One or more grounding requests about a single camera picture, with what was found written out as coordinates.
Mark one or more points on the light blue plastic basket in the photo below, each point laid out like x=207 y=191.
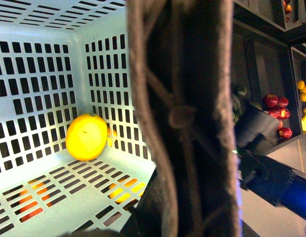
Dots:
x=60 y=59

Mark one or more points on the brown basket handle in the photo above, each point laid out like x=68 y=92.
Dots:
x=180 y=60

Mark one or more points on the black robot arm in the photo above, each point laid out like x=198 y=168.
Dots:
x=273 y=181

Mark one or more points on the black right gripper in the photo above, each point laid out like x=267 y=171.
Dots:
x=255 y=129

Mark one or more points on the yellow lemon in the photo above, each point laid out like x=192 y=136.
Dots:
x=86 y=137

